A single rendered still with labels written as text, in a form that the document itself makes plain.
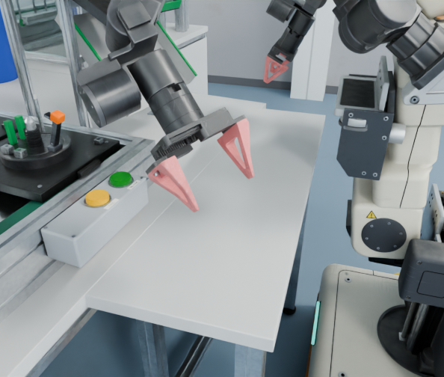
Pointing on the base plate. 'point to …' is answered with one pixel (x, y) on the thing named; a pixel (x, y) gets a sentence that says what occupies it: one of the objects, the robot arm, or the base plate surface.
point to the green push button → (119, 179)
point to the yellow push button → (97, 197)
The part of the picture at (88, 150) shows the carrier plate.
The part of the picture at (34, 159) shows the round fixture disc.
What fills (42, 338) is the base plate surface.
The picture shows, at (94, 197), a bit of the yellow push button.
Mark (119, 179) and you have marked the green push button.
